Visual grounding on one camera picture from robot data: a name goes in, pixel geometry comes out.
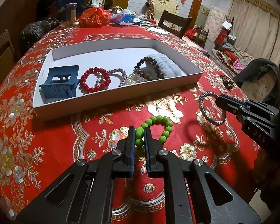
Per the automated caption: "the wooden chair left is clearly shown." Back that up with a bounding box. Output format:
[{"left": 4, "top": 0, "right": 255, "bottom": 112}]
[{"left": 0, "top": 29, "right": 15, "bottom": 85}]

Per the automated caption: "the fluffy light blue scrunchie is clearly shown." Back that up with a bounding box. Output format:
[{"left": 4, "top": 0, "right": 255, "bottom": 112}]
[{"left": 144, "top": 53, "right": 181, "bottom": 78}]

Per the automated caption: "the dark wine bottle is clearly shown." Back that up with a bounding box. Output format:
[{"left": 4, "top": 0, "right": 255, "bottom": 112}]
[{"left": 104, "top": 0, "right": 113, "bottom": 11}]

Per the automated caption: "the blue bag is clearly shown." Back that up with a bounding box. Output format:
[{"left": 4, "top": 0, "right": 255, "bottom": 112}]
[{"left": 53, "top": 0, "right": 92, "bottom": 20}]

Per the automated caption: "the glass jar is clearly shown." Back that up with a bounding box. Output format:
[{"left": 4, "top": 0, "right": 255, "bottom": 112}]
[{"left": 66, "top": 3, "right": 77, "bottom": 26}]

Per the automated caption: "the lilac braided hair tie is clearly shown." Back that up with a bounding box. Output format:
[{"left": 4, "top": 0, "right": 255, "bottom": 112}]
[{"left": 94, "top": 68, "right": 127, "bottom": 88}]

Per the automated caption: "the small dark hair clip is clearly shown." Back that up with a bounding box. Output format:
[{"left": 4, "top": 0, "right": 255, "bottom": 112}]
[{"left": 220, "top": 75, "right": 234, "bottom": 91}]

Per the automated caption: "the green bead bracelet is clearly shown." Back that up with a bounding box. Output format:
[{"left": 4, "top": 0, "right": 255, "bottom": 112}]
[{"left": 134, "top": 115, "right": 174, "bottom": 151}]

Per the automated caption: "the blue hair claw clip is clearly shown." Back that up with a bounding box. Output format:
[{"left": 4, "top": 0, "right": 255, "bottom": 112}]
[{"left": 40, "top": 65, "right": 80, "bottom": 99}]

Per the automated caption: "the red bead bracelet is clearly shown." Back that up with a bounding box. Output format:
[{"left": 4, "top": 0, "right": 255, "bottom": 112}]
[{"left": 79, "top": 67, "right": 112, "bottom": 94}]

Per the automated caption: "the dark wooden chair far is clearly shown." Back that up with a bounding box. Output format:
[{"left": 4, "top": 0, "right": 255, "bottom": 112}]
[{"left": 158, "top": 11, "right": 193, "bottom": 38}]

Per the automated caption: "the white shallow cardboard tray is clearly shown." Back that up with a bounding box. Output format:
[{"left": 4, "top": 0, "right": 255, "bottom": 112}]
[{"left": 32, "top": 38, "right": 202, "bottom": 120}]

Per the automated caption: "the dark brown bead bracelet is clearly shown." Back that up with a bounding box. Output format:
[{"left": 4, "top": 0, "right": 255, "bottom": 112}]
[{"left": 133, "top": 56, "right": 165, "bottom": 82}]

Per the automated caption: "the black plastic bag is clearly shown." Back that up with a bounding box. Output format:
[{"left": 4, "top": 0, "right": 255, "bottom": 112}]
[{"left": 19, "top": 18, "right": 60, "bottom": 52}]

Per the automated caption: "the blue tissue packet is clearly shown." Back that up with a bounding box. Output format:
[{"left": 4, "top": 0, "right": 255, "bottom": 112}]
[{"left": 110, "top": 13, "right": 134, "bottom": 26}]

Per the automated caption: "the red floral tablecloth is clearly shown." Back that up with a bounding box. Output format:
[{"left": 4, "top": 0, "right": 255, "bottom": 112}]
[{"left": 0, "top": 25, "right": 257, "bottom": 219}]

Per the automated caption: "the red plastic bag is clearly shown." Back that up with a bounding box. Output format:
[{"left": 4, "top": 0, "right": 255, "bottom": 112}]
[{"left": 78, "top": 7, "right": 112, "bottom": 27}]

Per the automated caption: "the grey braided hair tie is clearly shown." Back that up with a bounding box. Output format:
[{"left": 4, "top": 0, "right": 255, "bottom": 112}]
[{"left": 198, "top": 91, "right": 227, "bottom": 127}]

